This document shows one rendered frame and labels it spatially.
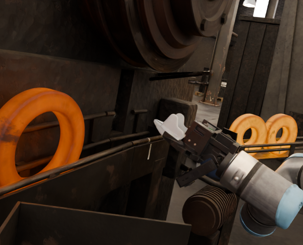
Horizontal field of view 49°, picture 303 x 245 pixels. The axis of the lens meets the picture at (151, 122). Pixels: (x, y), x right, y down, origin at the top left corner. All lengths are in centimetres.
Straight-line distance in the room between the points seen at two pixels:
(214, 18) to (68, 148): 45
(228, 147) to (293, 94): 271
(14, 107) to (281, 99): 310
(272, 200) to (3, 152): 51
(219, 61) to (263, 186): 903
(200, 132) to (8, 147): 42
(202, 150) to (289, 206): 21
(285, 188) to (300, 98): 272
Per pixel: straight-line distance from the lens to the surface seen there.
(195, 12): 71
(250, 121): 123
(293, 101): 345
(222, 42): 975
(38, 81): 64
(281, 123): 134
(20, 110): 51
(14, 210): 40
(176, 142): 77
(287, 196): 74
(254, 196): 74
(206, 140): 75
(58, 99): 56
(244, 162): 74
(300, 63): 346
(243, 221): 88
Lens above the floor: 90
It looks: 10 degrees down
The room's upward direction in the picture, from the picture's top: 11 degrees clockwise
